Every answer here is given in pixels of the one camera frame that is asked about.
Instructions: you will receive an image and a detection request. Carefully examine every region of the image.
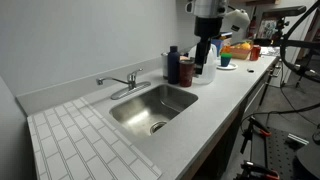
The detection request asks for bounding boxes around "black camera on tripod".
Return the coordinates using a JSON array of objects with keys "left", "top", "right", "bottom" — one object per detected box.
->
[{"left": 253, "top": 5, "right": 308, "bottom": 108}]

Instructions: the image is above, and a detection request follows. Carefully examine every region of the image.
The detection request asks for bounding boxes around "framed picture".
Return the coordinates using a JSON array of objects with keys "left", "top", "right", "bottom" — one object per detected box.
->
[{"left": 255, "top": 12, "right": 280, "bottom": 42}]

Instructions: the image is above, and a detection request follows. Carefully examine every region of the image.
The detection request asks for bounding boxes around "chrome faucet with spout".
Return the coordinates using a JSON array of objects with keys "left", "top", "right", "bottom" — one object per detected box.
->
[{"left": 95, "top": 75, "right": 152, "bottom": 101}]

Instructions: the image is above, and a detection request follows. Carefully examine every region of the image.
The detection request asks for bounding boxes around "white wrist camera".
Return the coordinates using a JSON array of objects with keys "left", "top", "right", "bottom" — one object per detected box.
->
[{"left": 220, "top": 8, "right": 251, "bottom": 35}]

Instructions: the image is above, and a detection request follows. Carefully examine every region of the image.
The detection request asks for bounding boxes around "thick black cable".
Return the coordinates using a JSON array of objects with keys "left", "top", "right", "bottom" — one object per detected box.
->
[{"left": 279, "top": 0, "right": 320, "bottom": 85}]

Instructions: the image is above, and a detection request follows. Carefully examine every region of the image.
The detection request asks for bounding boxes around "black perforated board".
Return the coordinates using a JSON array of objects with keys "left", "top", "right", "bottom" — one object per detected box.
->
[{"left": 250, "top": 125, "right": 320, "bottom": 180}]

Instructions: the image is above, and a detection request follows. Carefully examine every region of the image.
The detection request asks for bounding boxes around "stainless steel cup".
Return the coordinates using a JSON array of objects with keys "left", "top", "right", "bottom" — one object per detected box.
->
[{"left": 160, "top": 51, "right": 170, "bottom": 81}]

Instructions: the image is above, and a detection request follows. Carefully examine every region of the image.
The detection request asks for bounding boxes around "chrome faucet handle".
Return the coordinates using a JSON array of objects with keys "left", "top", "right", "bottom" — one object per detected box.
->
[{"left": 127, "top": 68, "right": 144, "bottom": 83}]

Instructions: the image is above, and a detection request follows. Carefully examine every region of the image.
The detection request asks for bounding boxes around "white tile pattern mat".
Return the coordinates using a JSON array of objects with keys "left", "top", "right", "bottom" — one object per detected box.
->
[{"left": 26, "top": 96, "right": 163, "bottom": 180}]

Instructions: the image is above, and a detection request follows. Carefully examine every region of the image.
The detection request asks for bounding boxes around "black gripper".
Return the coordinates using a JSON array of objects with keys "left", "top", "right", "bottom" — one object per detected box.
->
[{"left": 194, "top": 16, "right": 224, "bottom": 76}]

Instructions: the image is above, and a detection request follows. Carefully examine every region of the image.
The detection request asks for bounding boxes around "blue cup with green rim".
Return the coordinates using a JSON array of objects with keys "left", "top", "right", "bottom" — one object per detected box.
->
[{"left": 220, "top": 52, "right": 233, "bottom": 68}]

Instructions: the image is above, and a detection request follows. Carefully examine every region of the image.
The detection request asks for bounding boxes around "blue plastic container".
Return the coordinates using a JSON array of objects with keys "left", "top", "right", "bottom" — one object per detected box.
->
[{"left": 211, "top": 38, "right": 225, "bottom": 57}]

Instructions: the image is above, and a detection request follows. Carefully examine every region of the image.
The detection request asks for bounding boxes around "orange basket with fruit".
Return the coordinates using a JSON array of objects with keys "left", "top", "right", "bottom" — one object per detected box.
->
[{"left": 221, "top": 40, "right": 253, "bottom": 61}]

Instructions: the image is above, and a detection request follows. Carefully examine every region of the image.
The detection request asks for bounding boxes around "black clamp with orange tips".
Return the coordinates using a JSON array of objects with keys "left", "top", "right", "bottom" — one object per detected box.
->
[
  {"left": 239, "top": 115, "right": 273, "bottom": 155},
  {"left": 234, "top": 159, "right": 281, "bottom": 180}
]

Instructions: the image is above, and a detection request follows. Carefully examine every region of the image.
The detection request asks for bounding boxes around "stainless steel sink basin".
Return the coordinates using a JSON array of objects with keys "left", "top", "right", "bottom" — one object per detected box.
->
[{"left": 108, "top": 83, "right": 200, "bottom": 138}]

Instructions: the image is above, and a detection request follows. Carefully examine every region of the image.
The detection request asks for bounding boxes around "navy blue bottle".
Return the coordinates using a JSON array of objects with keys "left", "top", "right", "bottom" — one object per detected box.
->
[{"left": 167, "top": 45, "right": 181, "bottom": 85}]

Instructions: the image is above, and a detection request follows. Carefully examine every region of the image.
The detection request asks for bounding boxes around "dark red tumbler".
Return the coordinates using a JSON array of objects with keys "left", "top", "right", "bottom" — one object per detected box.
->
[{"left": 179, "top": 58, "right": 196, "bottom": 88}]

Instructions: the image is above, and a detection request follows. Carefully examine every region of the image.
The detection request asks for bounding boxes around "thin black cable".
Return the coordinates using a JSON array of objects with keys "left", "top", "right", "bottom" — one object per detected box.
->
[{"left": 239, "top": 84, "right": 320, "bottom": 135}]

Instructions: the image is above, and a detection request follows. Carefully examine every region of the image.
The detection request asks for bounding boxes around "translucent plastic gallon jug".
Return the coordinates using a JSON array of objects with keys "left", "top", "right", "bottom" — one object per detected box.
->
[{"left": 188, "top": 43, "right": 219, "bottom": 86}]

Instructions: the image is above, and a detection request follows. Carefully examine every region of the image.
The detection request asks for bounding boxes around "white plate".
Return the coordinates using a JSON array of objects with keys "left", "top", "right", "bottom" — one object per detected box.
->
[{"left": 216, "top": 61, "right": 239, "bottom": 71}]

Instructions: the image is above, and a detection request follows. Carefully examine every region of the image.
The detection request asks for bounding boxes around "red can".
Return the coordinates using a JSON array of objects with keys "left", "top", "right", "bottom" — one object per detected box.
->
[{"left": 249, "top": 44, "right": 262, "bottom": 62}]

